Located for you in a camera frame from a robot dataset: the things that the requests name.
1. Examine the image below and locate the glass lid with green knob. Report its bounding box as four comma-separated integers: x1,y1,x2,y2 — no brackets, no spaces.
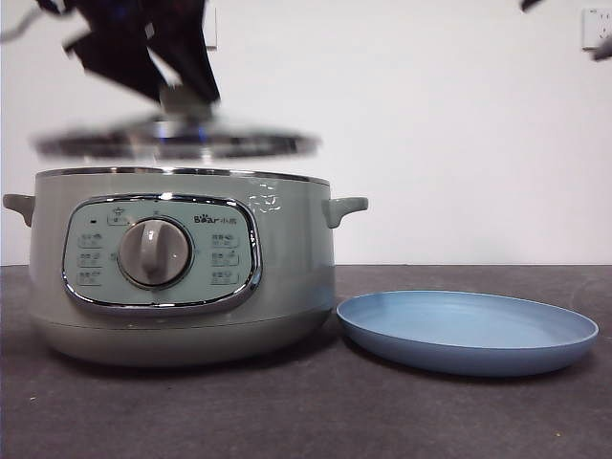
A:
28,88,322,162

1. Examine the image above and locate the pale green electric steamer pot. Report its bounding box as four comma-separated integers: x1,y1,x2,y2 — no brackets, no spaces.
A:
2,166,369,368

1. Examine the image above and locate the blue plate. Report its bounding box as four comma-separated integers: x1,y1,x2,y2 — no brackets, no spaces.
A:
336,290,600,378

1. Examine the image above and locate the white wall socket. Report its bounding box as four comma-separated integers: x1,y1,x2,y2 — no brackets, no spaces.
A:
581,7,612,53
205,7,218,51

